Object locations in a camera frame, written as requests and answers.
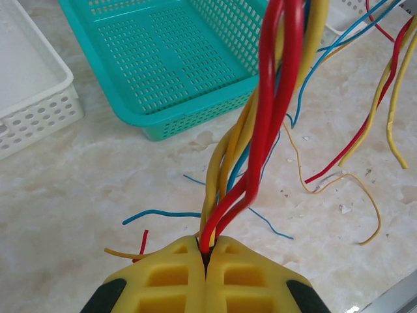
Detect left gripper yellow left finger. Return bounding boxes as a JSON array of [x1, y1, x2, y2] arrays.
[[81, 236, 208, 313]]

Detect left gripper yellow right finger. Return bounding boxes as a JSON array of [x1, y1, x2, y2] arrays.
[[205, 236, 332, 313]]

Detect blue cable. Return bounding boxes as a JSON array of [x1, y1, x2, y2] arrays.
[[183, 174, 295, 241], [122, 63, 283, 226]]

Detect red cable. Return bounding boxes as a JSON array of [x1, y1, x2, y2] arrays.
[[208, 0, 309, 248], [365, 0, 397, 43], [304, 14, 417, 184], [198, 0, 287, 255]]

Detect yellow cable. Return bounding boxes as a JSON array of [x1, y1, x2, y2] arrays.
[[386, 40, 417, 170], [213, 61, 284, 209], [338, 19, 417, 168]]

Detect bundle of coloured wires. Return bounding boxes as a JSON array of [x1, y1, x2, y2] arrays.
[[199, 0, 328, 245], [282, 122, 382, 246], [285, 0, 417, 130]]

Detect teal plastic basket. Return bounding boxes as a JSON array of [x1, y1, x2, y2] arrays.
[[57, 0, 278, 143]]

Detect white perforated basket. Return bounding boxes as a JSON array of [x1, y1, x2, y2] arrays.
[[0, 0, 85, 161]]

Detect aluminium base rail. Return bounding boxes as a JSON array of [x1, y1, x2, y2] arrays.
[[354, 273, 417, 313]]

